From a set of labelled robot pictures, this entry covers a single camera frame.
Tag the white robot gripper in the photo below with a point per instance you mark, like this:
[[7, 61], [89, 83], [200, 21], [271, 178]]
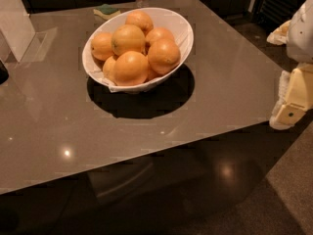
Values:
[[301, 36]]

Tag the white oval bowl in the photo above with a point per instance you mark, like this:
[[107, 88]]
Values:
[[178, 25]]

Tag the orange at bowl back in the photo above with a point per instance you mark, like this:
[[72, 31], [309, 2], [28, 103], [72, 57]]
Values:
[[140, 19]]

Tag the small orange low right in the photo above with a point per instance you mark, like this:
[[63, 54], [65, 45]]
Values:
[[152, 74]]

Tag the large orange at front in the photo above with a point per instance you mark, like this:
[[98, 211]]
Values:
[[131, 68]]

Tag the large orange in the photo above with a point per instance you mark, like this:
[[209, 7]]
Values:
[[128, 37], [131, 68]]

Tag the large orange top centre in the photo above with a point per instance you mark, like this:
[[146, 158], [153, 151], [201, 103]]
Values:
[[128, 37]]

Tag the small orange front left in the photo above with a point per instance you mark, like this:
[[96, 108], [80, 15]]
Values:
[[108, 67]]

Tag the yellow green sponge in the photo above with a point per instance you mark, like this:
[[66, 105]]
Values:
[[106, 12]]

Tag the white box at left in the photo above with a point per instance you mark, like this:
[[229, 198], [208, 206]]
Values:
[[16, 27]]

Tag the dark object at left edge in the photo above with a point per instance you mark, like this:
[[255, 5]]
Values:
[[4, 75]]

